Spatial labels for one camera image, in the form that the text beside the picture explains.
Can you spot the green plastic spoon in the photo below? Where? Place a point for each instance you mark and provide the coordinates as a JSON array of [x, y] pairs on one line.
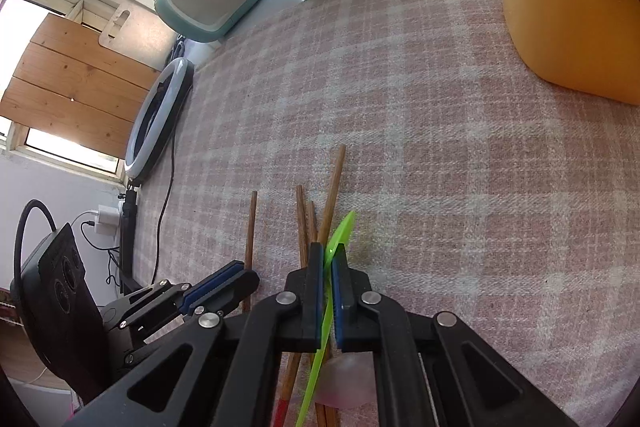
[[345, 227]]

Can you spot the white cutting board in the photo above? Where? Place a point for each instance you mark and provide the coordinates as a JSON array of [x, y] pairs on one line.
[[135, 42]]

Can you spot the translucent plastic spoon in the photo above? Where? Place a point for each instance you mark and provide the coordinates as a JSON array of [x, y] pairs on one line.
[[350, 379]]

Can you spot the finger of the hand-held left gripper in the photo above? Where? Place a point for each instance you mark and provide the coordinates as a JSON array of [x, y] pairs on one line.
[[215, 281]]

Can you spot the brown wooden plank board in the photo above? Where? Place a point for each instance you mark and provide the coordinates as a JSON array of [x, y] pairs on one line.
[[70, 82]]

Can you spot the white charger plug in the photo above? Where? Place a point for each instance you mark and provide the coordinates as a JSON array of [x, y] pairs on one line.
[[107, 219]]

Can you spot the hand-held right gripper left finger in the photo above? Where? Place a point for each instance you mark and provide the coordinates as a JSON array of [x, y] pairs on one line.
[[307, 307]]

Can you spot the pink plaid tablecloth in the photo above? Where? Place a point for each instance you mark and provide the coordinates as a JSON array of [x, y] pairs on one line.
[[425, 157]]

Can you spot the yellow plastic container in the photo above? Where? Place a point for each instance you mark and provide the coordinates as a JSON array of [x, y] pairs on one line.
[[565, 7]]

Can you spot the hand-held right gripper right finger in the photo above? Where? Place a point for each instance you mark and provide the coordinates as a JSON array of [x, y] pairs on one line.
[[340, 302]]

